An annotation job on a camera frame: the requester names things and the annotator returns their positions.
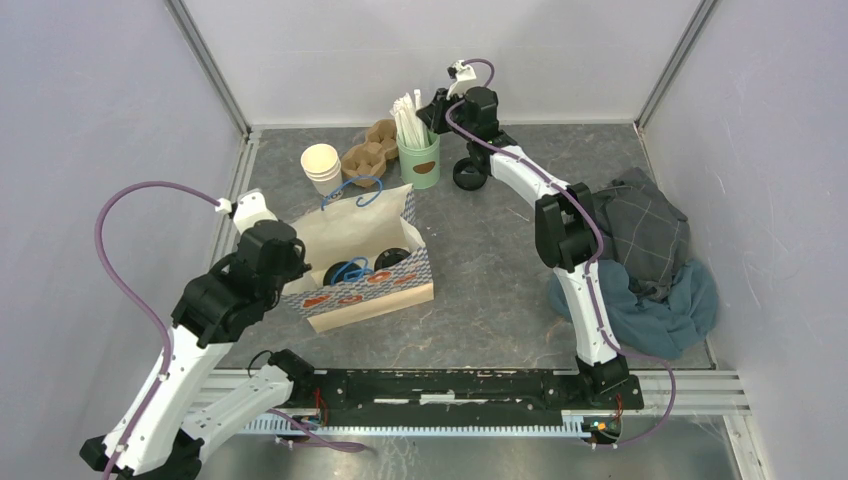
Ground grey checked cloth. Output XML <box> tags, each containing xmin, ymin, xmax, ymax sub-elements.
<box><xmin>593</xmin><ymin>167</ymin><xmax>691</xmax><ymax>302</ymax></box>

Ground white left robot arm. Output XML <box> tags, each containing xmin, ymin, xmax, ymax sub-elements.
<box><xmin>80</xmin><ymin>220</ymin><xmax>314</xmax><ymax>479</ymax></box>

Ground white paper-wrapped straws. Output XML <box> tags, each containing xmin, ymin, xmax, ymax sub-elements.
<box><xmin>390</xmin><ymin>89</ymin><xmax>430</xmax><ymax>150</ymax></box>

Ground stack of white paper cups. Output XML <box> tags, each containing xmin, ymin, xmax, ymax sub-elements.
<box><xmin>300</xmin><ymin>143</ymin><xmax>343</xmax><ymax>201</ymax></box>

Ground checkered paper takeout bag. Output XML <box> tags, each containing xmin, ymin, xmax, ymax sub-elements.
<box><xmin>281</xmin><ymin>184</ymin><xmax>434</xmax><ymax>332</ymax></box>

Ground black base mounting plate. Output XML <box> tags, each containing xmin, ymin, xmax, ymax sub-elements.
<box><xmin>279</xmin><ymin>369</ymin><xmax>645</xmax><ymax>427</ymax></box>

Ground black spare cup lid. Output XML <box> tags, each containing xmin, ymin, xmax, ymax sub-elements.
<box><xmin>452</xmin><ymin>158</ymin><xmax>488</xmax><ymax>191</ymax></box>

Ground black plastic cup lid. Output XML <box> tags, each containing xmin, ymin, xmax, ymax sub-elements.
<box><xmin>374</xmin><ymin>248</ymin><xmax>410</xmax><ymax>271</ymax></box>

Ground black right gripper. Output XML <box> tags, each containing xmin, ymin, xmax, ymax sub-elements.
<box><xmin>416</xmin><ymin>86</ymin><xmax>475</xmax><ymax>142</ymax></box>

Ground green straw holder cup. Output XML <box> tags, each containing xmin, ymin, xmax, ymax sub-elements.
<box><xmin>398</xmin><ymin>132</ymin><xmax>441</xmax><ymax>189</ymax></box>

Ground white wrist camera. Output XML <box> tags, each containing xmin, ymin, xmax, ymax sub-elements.
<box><xmin>215</xmin><ymin>189</ymin><xmax>278</xmax><ymax>234</ymax></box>
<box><xmin>446</xmin><ymin>60</ymin><xmax>477</xmax><ymax>99</ymax></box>

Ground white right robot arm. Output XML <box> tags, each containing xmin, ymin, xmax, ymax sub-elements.
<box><xmin>416</xmin><ymin>87</ymin><xmax>629</xmax><ymax>408</ymax></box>

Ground brown cardboard cup carrier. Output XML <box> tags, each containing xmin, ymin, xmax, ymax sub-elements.
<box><xmin>340</xmin><ymin>119</ymin><xmax>399</xmax><ymax>188</ymax></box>

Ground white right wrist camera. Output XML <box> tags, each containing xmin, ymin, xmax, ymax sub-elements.
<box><xmin>446</xmin><ymin>60</ymin><xmax>477</xmax><ymax>99</ymax></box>

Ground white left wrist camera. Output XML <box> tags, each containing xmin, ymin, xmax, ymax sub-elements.
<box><xmin>215</xmin><ymin>189</ymin><xmax>278</xmax><ymax>234</ymax></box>

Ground aluminium frame rail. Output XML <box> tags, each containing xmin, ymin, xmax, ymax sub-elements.
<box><xmin>200</xmin><ymin>370</ymin><xmax>759</xmax><ymax>479</ymax></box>

